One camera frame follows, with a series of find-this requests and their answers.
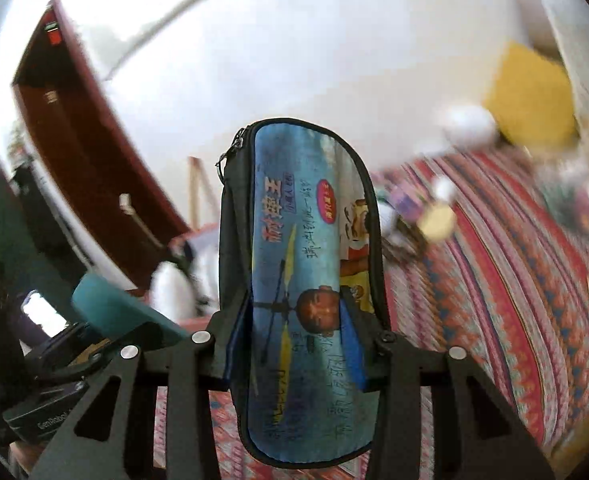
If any brown wooden door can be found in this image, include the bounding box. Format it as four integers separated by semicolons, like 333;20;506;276
12;0;190;261

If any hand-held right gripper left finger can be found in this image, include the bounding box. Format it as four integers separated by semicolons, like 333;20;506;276
39;302;252;480

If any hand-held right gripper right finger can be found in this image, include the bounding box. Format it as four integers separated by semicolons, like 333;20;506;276
339;287;558;480

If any white fluffy ball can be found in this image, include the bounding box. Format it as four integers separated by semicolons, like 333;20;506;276
445;105;498;148

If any white patterned pillow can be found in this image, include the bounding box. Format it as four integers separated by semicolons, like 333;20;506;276
545;0;589;126

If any white plush toy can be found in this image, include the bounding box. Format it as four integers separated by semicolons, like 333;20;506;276
149;255;210;318

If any metal door handle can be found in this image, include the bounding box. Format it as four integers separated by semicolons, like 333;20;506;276
119;194;165;248

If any clear plastic bag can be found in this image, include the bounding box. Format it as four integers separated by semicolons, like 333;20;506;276
535;150;589;241

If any small purple item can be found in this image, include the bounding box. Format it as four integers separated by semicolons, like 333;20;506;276
392;187;425;217

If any red patterned blanket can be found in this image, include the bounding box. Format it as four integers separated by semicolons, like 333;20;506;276
154;147;589;480

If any blue printed pencil case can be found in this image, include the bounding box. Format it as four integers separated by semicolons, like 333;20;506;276
214;117;393;471

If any yellow pillow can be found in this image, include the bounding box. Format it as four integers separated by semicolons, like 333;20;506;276
482;40;578;151

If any teal cloth item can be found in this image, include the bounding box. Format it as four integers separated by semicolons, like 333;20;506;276
72;272;190;348

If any wooden stick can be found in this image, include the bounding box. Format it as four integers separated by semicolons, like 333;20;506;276
188;156;220;231

